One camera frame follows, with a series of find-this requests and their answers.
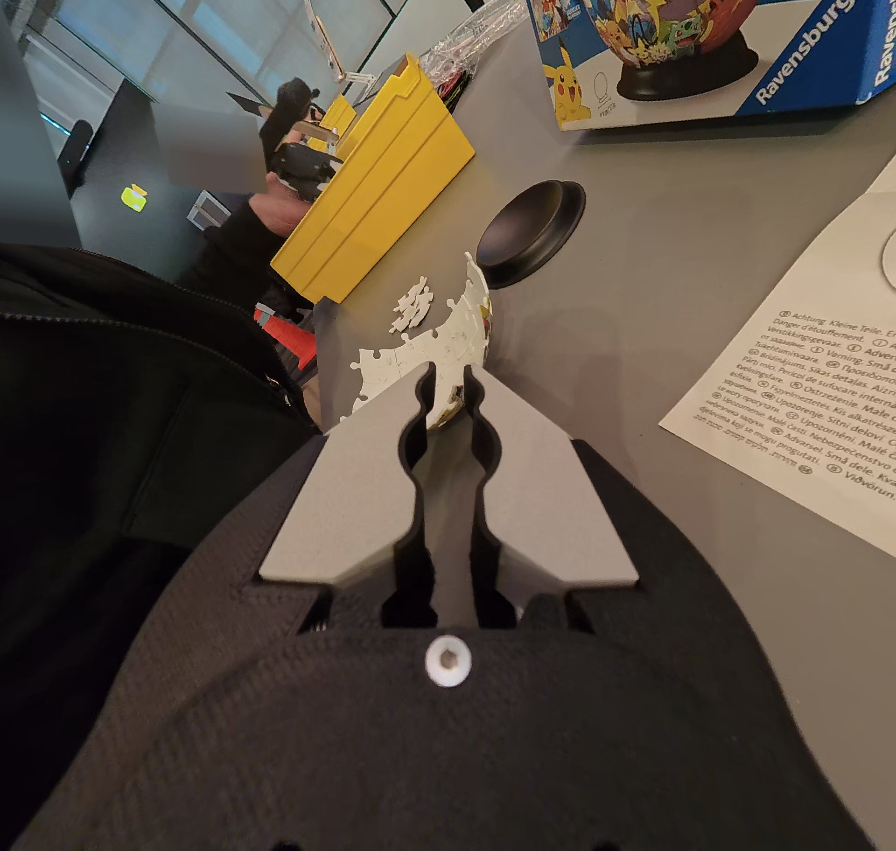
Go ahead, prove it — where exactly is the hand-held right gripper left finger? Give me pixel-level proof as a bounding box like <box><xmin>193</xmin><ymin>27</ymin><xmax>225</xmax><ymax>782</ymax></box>
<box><xmin>258</xmin><ymin>361</ymin><xmax>441</xmax><ymax>628</ymax></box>

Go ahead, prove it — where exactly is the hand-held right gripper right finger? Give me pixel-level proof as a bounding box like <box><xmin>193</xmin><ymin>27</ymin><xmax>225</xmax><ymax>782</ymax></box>
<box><xmin>464</xmin><ymin>365</ymin><xmax>641</xmax><ymax>629</ymax></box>

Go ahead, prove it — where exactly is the yellow plastic bin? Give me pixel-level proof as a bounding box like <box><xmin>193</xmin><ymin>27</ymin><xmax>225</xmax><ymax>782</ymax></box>
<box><xmin>308</xmin><ymin>94</ymin><xmax>359</xmax><ymax>153</ymax></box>
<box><xmin>270</xmin><ymin>53</ymin><xmax>477</xmax><ymax>305</ymax></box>

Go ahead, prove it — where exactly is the partly built puzzle ball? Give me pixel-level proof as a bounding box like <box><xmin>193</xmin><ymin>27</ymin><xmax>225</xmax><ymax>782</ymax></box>
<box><xmin>339</xmin><ymin>251</ymin><xmax>494</xmax><ymax>432</ymax></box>

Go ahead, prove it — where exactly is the black round ball stand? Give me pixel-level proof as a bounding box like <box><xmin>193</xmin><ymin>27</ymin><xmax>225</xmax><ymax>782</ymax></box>
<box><xmin>476</xmin><ymin>180</ymin><xmax>587</xmax><ymax>290</ymax></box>

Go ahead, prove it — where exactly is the blue puzzle box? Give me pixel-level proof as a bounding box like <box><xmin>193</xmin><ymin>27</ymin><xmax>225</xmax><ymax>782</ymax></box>
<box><xmin>514</xmin><ymin>0</ymin><xmax>896</xmax><ymax>131</ymax></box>

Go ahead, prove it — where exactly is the person's left hand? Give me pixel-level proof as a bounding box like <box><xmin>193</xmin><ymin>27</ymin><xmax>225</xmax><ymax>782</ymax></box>
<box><xmin>246</xmin><ymin>189</ymin><xmax>312</xmax><ymax>236</ymax></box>

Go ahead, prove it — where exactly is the dark panel with wooden edge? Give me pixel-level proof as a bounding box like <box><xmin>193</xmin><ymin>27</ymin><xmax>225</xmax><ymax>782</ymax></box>
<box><xmin>227</xmin><ymin>91</ymin><xmax>344</xmax><ymax>148</ymax></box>

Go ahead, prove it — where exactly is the white monitor on stand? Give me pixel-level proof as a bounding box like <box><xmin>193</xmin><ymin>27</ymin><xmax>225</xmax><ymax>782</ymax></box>
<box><xmin>297</xmin><ymin>0</ymin><xmax>382</xmax><ymax>89</ymax></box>

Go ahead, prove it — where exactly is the person's trousers leg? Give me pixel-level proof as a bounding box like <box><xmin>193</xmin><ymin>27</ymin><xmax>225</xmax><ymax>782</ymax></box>
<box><xmin>301</xmin><ymin>368</ymin><xmax>330</xmax><ymax>432</ymax></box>

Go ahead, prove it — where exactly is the orange cloth with grey stripe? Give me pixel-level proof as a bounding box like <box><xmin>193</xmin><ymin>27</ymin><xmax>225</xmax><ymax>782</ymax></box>
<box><xmin>253</xmin><ymin>301</ymin><xmax>319</xmax><ymax>370</ymax></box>

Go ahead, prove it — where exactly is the small joined white pieces cluster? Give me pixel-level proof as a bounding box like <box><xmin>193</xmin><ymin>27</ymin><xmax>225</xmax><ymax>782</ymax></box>
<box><xmin>389</xmin><ymin>275</ymin><xmax>435</xmax><ymax>334</ymax></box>

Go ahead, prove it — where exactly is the dark cabinet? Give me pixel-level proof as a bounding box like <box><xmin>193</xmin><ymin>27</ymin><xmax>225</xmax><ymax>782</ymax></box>
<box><xmin>59</xmin><ymin>77</ymin><xmax>211</xmax><ymax>250</ymax></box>

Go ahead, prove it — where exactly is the clear plastic bag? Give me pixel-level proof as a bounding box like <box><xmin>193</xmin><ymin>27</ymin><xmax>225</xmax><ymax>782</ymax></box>
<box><xmin>419</xmin><ymin>0</ymin><xmax>529</xmax><ymax>113</ymax></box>

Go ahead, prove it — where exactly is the person's black jacket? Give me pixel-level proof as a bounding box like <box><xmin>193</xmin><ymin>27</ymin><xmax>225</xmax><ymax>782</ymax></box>
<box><xmin>0</xmin><ymin>242</ymin><xmax>326</xmax><ymax>851</ymax></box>

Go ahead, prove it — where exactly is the white instruction sheet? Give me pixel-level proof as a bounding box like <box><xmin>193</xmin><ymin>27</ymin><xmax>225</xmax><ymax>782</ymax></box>
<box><xmin>659</xmin><ymin>158</ymin><xmax>896</xmax><ymax>551</ymax></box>

